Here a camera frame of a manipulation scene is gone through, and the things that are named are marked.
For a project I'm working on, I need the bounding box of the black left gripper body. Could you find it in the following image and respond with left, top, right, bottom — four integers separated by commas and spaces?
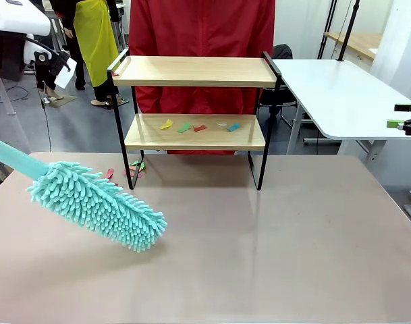
0, 32, 28, 122

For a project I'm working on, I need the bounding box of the teal chenille duster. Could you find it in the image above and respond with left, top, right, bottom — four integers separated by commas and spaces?
0, 134, 168, 253

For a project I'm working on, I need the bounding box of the mannequin in dark clothes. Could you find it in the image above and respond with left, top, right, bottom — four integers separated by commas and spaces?
35, 69, 66, 102

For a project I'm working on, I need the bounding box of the large white table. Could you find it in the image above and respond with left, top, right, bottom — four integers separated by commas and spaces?
271, 59, 411, 166

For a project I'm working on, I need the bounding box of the wooden background table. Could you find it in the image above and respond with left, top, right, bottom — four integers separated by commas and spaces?
323, 32, 384, 62

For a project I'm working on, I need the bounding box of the mannequin with yellow apron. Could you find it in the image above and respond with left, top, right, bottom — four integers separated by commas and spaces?
58, 0, 130, 109

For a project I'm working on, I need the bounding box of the black stand pole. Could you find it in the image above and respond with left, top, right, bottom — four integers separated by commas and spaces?
336, 0, 361, 62
318, 0, 339, 60

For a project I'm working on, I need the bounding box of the black office chair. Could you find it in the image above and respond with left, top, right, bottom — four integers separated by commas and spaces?
258, 43, 299, 126

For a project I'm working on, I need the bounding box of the person in red jacket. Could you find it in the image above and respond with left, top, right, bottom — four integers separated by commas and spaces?
128, 0, 276, 155

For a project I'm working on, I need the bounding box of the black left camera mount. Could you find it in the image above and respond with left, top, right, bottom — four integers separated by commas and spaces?
34, 50, 71, 74

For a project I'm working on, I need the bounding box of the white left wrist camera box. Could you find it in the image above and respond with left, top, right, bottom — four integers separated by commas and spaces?
54, 56, 78, 90

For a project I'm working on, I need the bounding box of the thin black cable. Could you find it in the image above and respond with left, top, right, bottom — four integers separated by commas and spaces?
38, 88, 53, 151

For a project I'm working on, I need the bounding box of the beige mannequin base plate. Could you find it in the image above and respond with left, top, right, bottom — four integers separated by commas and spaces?
45, 94, 78, 108

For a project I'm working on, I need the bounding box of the two-tier wooden shelf black frame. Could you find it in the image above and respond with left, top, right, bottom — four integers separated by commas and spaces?
106, 48, 283, 192

